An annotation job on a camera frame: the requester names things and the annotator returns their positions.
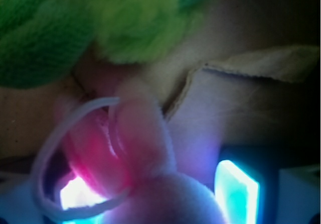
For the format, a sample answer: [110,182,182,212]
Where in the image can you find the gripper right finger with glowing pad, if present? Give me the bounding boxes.
[214,146,321,224]

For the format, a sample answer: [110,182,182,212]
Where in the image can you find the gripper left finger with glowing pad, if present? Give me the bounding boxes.
[41,156,131,224]

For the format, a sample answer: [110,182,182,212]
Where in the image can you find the pink plush bunny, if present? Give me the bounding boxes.
[31,78,227,223]

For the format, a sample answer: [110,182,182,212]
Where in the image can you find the brown paper bag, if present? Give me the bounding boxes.
[1,0,320,183]

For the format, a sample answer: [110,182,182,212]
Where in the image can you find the green plush toy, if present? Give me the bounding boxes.
[1,0,208,89]

